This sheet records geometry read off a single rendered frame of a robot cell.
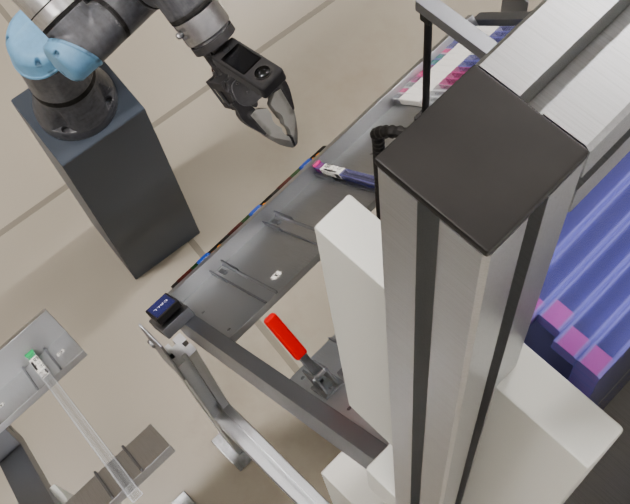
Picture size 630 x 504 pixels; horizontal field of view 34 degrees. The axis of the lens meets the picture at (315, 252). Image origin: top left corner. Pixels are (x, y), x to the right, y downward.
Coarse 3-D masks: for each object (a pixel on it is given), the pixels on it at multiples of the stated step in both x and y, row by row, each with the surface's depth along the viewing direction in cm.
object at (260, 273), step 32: (352, 160) 157; (320, 192) 155; (352, 192) 149; (288, 224) 153; (256, 256) 151; (288, 256) 145; (224, 288) 149; (256, 288) 143; (288, 288) 140; (224, 320) 142; (256, 320) 138
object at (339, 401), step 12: (324, 348) 122; (336, 348) 121; (324, 360) 120; (336, 360) 119; (300, 372) 121; (336, 372) 117; (300, 384) 119; (312, 384) 118; (336, 396) 113; (336, 408) 112; (348, 408) 110; (360, 420) 108; (372, 432) 105
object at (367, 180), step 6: (318, 168) 158; (342, 174) 152; (348, 174) 151; (354, 174) 149; (360, 174) 148; (366, 174) 147; (348, 180) 151; (354, 180) 149; (360, 180) 147; (366, 180) 146; (372, 180) 145; (372, 186) 145
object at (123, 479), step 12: (48, 372) 143; (48, 384) 140; (60, 396) 135; (72, 408) 130; (72, 420) 128; (84, 420) 126; (84, 432) 123; (96, 432) 123; (96, 444) 119; (108, 456) 116; (108, 468) 114; (120, 468) 112; (120, 480) 110; (132, 480) 110; (132, 492) 107
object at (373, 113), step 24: (432, 48) 166; (408, 72) 164; (384, 96) 163; (360, 120) 162; (336, 144) 160; (312, 168) 159; (288, 192) 158; (264, 216) 157; (240, 240) 156; (216, 264) 155; (192, 288) 154
